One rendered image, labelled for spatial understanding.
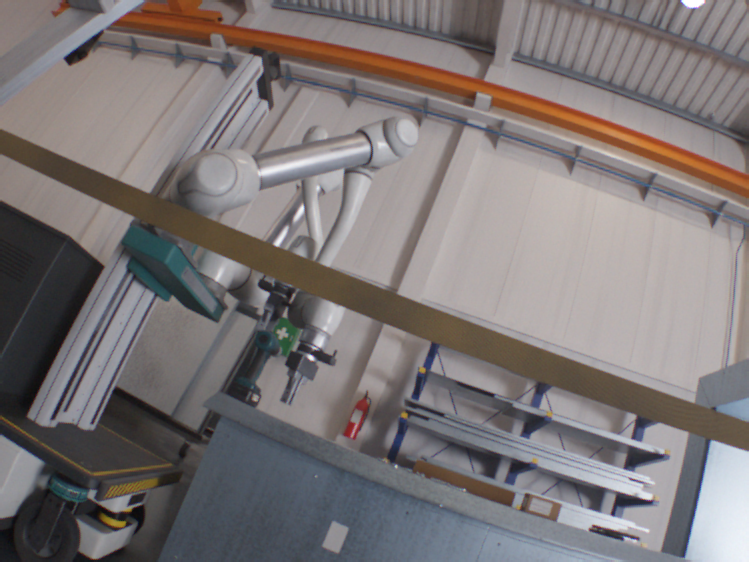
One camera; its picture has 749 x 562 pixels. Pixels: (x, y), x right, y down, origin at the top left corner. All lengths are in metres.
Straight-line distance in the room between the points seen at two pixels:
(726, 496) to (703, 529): 0.20
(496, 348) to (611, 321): 6.59
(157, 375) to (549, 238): 5.38
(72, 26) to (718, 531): 2.81
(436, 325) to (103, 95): 10.43
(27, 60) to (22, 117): 11.01
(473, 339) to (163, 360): 4.02
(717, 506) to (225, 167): 2.46
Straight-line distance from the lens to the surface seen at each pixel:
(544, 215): 7.37
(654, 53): 9.06
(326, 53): 8.73
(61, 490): 1.42
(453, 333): 0.45
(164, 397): 4.26
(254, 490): 1.48
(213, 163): 1.20
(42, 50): 0.81
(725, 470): 2.67
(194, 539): 1.55
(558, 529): 1.49
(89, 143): 9.98
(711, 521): 2.63
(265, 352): 1.54
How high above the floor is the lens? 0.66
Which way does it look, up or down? 21 degrees up
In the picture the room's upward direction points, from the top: 23 degrees clockwise
